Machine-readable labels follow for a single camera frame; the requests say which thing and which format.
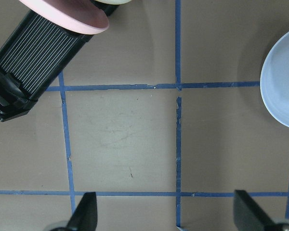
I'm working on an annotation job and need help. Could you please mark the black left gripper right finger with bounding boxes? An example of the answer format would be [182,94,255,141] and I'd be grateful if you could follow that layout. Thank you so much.
[233,190,277,231]

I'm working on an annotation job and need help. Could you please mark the cream white plate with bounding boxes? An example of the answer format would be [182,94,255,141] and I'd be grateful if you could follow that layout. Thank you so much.
[97,0,131,5]

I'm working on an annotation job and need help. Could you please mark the black dish rack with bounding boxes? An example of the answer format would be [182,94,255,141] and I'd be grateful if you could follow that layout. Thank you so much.
[0,0,118,122]

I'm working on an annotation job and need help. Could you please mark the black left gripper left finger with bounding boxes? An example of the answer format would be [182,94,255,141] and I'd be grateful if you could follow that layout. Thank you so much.
[66,192,97,231]

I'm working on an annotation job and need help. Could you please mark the light blue plate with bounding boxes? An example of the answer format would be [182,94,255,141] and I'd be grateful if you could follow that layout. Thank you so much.
[260,32,289,127]

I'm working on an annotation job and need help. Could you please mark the pink plate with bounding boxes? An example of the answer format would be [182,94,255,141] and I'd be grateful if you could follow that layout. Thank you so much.
[21,0,109,35]

